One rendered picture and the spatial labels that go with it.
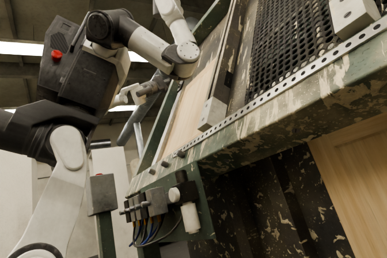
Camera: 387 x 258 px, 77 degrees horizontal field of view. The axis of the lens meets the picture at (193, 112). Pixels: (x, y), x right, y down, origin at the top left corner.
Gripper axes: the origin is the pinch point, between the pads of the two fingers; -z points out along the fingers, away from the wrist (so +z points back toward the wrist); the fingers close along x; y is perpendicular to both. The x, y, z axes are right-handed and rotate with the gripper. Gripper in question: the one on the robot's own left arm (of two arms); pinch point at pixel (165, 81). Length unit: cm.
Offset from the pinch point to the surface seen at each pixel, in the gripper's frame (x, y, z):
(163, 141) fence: 31.8, 6.4, 30.3
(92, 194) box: 34, -12, 69
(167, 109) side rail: 13.6, -17.6, -1.9
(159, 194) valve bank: 48, 35, 63
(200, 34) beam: -21, 8, -49
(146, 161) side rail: 35, -18, 33
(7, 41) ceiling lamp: -250, -279, -15
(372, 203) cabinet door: 77, 86, 41
